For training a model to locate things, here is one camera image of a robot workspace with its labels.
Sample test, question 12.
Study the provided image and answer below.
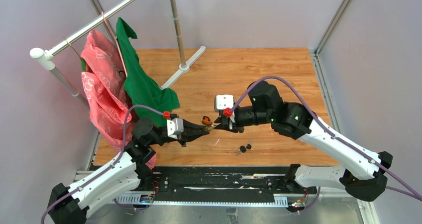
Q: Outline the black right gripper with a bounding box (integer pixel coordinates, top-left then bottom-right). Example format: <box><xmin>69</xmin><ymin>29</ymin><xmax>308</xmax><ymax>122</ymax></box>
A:
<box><xmin>213</xmin><ymin>106</ymin><xmax>273</xmax><ymax>134</ymax></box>

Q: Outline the orange black Opel padlock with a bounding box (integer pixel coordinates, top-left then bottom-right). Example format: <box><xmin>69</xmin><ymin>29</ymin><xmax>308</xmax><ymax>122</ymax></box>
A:
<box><xmin>202</xmin><ymin>115</ymin><xmax>213</xmax><ymax>126</ymax></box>

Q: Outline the black-headed key bunch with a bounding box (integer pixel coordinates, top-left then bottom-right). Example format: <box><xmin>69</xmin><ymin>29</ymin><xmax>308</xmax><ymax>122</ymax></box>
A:
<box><xmin>234</xmin><ymin>139</ymin><xmax>252</xmax><ymax>155</ymax></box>

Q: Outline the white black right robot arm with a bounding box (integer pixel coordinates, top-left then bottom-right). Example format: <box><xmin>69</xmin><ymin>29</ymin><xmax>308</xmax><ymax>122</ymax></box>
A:
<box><xmin>214</xmin><ymin>81</ymin><xmax>393</xmax><ymax>202</ymax></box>

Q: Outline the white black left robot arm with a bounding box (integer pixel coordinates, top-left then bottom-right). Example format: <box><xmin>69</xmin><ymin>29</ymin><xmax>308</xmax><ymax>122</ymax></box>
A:
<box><xmin>47</xmin><ymin>114</ymin><xmax>214</xmax><ymax>224</ymax></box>

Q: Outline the green garment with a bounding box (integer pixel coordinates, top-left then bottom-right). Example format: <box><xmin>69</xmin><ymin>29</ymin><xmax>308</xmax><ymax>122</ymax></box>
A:
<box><xmin>115</xmin><ymin>17</ymin><xmax>180</xmax><ymax>112</ymax></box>

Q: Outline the pink patterned garment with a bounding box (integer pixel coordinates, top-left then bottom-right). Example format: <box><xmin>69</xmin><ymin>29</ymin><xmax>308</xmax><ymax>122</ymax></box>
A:
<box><xmin>81</xmin><ymin>30</ymin><xmax>138</xmax><ymax>153</ymax></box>

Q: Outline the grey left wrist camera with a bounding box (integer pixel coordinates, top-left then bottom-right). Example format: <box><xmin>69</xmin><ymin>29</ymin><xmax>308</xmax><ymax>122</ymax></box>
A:
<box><xmin>167</xmin><ymin>118</ymin><xmax>184</xmax><ymax>139</ymax></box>

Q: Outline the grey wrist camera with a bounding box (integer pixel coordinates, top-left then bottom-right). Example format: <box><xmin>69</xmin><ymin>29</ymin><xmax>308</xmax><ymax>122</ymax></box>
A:
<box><xmin>167</xmin><ymin>118</ymin><xmax>184</xmax><ymax>139</ymax></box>
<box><xmin>214</xmin><ymin>95</ymin><xmax>235</xmax><ymax>112</ymax></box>

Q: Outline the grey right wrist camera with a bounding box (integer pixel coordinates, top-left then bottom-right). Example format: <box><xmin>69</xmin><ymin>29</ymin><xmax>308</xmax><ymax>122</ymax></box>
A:
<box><xmin>214</xmin><ymin>95</ymin><xmax>235</xmax><ymax>112</ymax></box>

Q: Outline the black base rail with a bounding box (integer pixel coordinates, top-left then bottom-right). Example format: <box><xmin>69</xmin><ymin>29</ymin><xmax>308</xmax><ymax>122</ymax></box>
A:
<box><xmin>74</xmin><ymin>165</ymin><xmax>319</xmax><ymax>213</ymax></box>

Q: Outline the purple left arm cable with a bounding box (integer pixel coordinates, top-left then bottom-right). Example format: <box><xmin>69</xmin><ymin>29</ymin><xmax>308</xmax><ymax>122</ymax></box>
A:
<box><xmin>40</xmin><ymin>104</ymin><xmax>171</xmax><ymax>224</ymax></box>

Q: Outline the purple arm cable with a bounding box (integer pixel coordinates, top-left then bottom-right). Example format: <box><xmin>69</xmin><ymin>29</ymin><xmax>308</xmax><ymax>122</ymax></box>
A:
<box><xmin>40</xmin><ymin>104</ymin><xmax>171</xmax><ymax>224</ymax></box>
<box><xmin>222</xmin><ymin>75</ymin><xmax>422</xmax><ymax>202</ymax></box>

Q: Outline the aluminium frame post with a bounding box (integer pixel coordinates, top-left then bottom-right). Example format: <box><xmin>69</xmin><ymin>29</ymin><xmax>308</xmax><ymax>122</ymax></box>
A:
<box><xmin>309</xmin><ymin>0</ymin><xmax>379</xmax><ymax>224</ymax></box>

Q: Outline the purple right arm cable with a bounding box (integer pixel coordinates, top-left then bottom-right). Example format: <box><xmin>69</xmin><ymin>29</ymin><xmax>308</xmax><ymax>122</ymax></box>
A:
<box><xmin>222</xmin><ymin>75</ymin><xmax>422</xmax><ymax>202</ymax></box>

